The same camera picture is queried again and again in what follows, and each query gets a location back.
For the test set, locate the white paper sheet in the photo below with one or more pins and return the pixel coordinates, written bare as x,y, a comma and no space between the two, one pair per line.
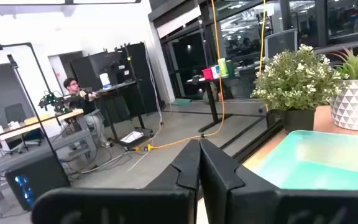
131,137

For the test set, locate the grey mesh office chair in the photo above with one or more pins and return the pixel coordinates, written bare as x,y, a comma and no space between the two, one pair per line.
280,43

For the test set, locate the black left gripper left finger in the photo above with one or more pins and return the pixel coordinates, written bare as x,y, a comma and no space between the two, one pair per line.
166,205

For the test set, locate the tall black cabinet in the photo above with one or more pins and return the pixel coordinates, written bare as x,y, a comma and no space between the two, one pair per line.
135,71

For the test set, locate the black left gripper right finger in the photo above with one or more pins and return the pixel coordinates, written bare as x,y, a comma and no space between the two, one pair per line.
228,202

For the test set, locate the white geometric patterned planter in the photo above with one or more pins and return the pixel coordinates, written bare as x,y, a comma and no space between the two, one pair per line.
356,105

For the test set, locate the white-flowered plant in black pot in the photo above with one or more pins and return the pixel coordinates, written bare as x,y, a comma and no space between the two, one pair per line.
297,77

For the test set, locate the red box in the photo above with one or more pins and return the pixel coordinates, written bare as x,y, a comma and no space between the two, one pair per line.
207,74

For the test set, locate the black office chair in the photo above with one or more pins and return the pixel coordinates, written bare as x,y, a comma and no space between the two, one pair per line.
15,112

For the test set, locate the tall black pole stand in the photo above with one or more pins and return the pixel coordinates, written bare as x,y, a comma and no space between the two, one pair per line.
12,63

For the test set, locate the robot arm with green lights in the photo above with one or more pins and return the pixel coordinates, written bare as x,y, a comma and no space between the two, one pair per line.
53,101

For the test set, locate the light wooden desk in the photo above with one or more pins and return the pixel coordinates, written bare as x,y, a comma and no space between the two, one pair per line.
57,115

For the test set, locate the small white box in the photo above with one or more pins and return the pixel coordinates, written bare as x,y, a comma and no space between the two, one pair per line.
215,72

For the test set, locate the teal translucent plastic basket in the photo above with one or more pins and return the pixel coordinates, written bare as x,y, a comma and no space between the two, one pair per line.
322,168

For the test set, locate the black rolling work table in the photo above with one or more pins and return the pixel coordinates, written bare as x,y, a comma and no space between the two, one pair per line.
117,102

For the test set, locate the green floor mat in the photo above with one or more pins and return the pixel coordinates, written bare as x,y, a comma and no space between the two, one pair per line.
182,102

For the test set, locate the black computer tower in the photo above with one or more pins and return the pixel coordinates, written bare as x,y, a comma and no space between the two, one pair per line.
48,177

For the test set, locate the black side table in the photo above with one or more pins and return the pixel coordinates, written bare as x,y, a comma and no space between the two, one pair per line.
211,102

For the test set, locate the dark green cylinder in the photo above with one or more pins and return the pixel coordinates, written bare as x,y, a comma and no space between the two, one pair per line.
230,68

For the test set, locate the white container with blue label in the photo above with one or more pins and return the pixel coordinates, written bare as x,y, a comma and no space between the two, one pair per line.
105,81

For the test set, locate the black aluminium table rail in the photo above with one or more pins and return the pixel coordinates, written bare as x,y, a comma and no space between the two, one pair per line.
259,143

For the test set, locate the person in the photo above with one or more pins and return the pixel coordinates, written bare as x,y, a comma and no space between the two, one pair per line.
87,105

